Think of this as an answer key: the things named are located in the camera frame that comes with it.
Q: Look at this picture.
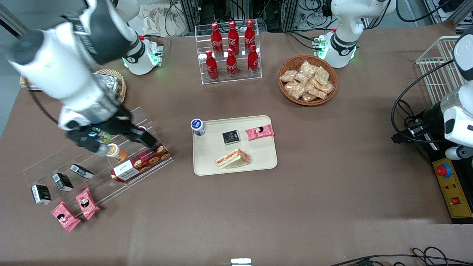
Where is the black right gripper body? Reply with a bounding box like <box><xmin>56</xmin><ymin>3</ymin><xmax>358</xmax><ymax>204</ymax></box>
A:
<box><xmin>68</xmin><ymin>106</ymin><xmax>132</xmax><ymax>136</ymax></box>

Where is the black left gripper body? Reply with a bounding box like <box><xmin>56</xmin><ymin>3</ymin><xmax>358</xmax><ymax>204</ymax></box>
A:
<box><xmin>421</xmin><ymin>103</ymin><xmax>446</xmax><ymax>143</ymax></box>

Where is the triangle sandwich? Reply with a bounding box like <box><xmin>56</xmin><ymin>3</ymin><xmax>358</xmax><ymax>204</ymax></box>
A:
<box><xmin>215</xmin><ymin>148</ymin><xmax>253</xmax><ymax>170</ymax></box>

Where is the beige serving tray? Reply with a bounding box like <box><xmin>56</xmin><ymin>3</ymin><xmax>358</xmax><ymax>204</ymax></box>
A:
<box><xmin>192</xmin><ymin>115</ymin><xmax>278</xmax><ymax>176</ymax></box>

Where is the green lid cup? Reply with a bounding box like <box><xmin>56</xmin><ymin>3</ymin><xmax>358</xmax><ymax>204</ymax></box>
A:
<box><xmin>91</xmin><ymin>127</ymin><xmax>112</xmax><ymax>144</ymax></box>

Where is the red plaid cookie box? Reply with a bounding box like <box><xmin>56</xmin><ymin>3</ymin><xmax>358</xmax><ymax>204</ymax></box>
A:
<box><xmin>110</xmin><ymin>143</ymin><xmax>172</xmax><ymax>183</ymax></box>

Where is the small black box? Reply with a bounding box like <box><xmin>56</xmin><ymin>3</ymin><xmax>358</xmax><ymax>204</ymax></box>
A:
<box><xmin>31</xmin><ymin>184</ymin><xmax>52</xmax><ymax>205</ymax></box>
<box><xmin>52</xmin><ymin>173</ymin><xmax>74</xmax><ymax>192</ymax></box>
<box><xmin>70</xmin><ymin>164</ymin><xmax>94</xmax><ymax>180</ymax></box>

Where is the orange lid cup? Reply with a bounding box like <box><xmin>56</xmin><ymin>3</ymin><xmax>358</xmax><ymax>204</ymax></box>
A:
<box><xmin>105</xmin><ymin>143</ymin><xmax>128</xmax><ymax>163</ymax></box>

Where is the clear acrylic stepped shelf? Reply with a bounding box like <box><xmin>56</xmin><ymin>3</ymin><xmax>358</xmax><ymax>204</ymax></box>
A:
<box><xmin>23</xmin><ymin>107</ymin><xmax>174</xmax><ymax>207</ymax></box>

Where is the oval wicker basket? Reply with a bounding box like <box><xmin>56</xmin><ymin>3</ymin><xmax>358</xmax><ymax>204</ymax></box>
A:
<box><xmin>94</xmin><ymin>69</ymin><xmax>127</xmax><ymax>106</ymax></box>

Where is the silver foil container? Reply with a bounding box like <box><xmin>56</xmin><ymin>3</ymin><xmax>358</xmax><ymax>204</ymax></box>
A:
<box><xmin>92</xmin><ymin>72</ymin><xmax>119</xmax><ymax>100</ymax></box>

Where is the blue lid yogurt cup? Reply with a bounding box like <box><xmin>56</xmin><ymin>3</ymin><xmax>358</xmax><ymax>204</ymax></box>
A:
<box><xmin>190</xmin><ymin>119</ymin><xmax>206</xmax><ymax>137</ymax></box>

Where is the pink snack packet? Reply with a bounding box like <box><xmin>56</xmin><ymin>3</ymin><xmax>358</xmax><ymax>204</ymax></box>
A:
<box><xmin>245</xmin><ymin>124</ymin><xmax>275</xmax><ymax>141</ymax></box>
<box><xmin>51</xmin><ymin>201</ymin><xmax>81</xmax><ymax>233</ymax></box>
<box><xmin>75</xmin><ymin>187</ymin><xmax>100</xmax><ymax>221</ymax></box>

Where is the yellow emergency stop box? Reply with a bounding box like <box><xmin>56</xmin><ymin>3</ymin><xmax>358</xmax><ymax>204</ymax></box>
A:
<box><xmin>432</xmin><ymin>157</ymin><xmax>473</xmax><ymax>224</ymax></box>

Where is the black snack packet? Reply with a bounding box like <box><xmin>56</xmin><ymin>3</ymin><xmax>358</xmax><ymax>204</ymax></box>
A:
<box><xmin>222</xmin><ymin>130</ymin><xmax>241</xmax><ymax>145</ymax></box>

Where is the red cola bottle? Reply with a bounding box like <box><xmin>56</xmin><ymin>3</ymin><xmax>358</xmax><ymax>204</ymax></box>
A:
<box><xmin>205</xmin><ymin>51</ymin><xmax>218</xmax><ymax>81</ymax></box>
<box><xmin>226</xmin><ymin>48</ymin><xmax>238</xmax><ymax>78</ymax></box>
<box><xmin>245</xmin><ymin>20</ymin><xmax>256</xmax><ymax>52</ymax></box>
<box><xmin>211</xmin><ymin>23</ymin><xmax>223</xmax><ymax>56</ymax></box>
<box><xmin>247</xmin><ymin>45</ymin><xmax>259</xmax><ymax>75</ymax></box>
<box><xmin>228</xmin><ymin>21</ymin><xmax>240</xmax><ymax>55</ymax></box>

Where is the crumpled beige cloth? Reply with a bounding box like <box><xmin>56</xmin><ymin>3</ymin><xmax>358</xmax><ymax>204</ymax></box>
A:
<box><xmin>139</xmin><ymin>4</ymin><xmax>189</xmax><ymax>37</ymax></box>

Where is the clear acrylic bottle rack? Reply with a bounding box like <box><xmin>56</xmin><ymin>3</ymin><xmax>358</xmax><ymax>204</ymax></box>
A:
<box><xmin>195</xmin><ymin>19</ymin><xmax>262</xmax><ymax>85</ymax></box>

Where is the round wicker basket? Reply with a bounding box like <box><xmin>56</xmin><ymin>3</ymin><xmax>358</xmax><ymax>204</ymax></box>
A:
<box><xmin>278</xmin><ymin>55</ymin><xmax>338</xmax><ymax>107</ymax></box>

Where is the black looped cable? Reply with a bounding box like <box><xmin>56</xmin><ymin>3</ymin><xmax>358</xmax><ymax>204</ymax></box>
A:
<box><xmin>392</xmin><ymin>59</ymin><xmax>457</xmax><ymax>144</ymax></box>

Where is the white wire basket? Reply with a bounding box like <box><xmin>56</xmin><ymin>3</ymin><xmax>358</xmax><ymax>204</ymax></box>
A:
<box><xmin>416</xmin><ymin>36</ymin><xmax>467</xmax><ymax>106</ymax></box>

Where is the black floor cable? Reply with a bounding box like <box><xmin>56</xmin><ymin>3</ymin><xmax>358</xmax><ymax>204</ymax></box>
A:
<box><xmin>329</xmin><ymin>247</ymin><xmax>473</xmax><ymax>266</ymax></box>

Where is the aluminium frame rack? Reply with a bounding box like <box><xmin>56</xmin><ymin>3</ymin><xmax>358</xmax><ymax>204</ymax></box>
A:
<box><xmin>179</xmin><ymin>0</ymin><xmax>300</xmax><ymax>33</ymax></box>

